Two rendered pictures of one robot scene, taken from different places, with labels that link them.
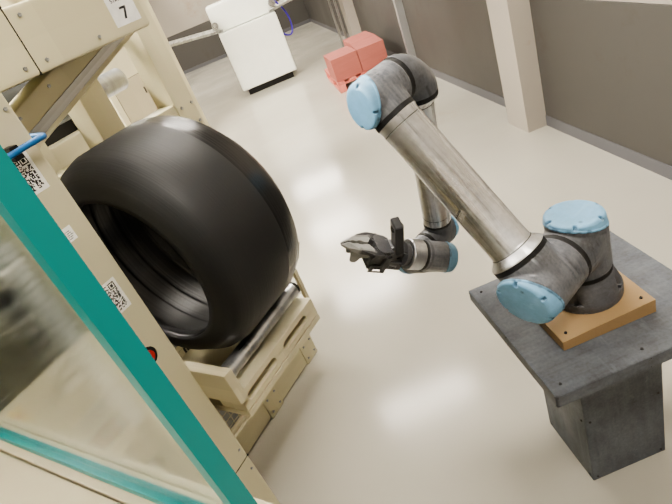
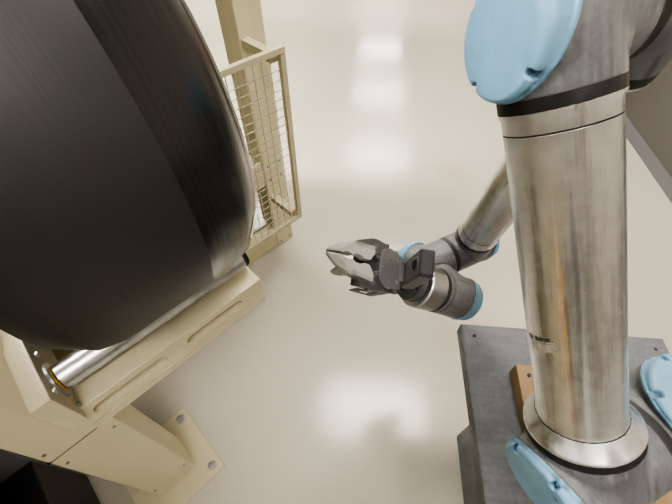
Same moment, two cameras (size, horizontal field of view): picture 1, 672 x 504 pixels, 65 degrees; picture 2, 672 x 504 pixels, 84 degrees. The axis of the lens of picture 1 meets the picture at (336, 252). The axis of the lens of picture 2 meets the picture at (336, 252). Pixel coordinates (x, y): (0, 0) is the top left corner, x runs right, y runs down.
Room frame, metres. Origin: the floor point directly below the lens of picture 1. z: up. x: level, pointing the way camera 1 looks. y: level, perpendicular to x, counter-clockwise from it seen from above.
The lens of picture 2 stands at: (0.86, -0.07, 1.46)
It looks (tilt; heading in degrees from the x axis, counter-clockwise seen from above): 51 degrees down; 6
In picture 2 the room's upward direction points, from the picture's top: straight up
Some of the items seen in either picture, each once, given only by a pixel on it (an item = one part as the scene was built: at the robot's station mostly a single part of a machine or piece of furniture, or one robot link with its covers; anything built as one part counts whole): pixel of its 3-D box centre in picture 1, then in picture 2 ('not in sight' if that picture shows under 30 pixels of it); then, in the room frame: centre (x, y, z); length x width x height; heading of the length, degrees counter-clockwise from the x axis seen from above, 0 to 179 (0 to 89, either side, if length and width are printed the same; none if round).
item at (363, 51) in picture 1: (353, 60); not in sight; (7.11, -1.18, 0.20); 1.09 x 0.75 x 0.41; 1
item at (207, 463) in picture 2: not in sight; (169, 465); (1.03, 0.52, 0.01); 0.27 x 0.27 x 0.02; 50
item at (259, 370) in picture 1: (269, 348); (170, 330); (1.14, 0.26, 0.83); 0.36 x 0.09 x 0.06; 140
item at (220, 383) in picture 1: (180, 375); (18, 325); (1.10, 0.48, 0.90); 0.40 x 0.03 x 0.10; 50
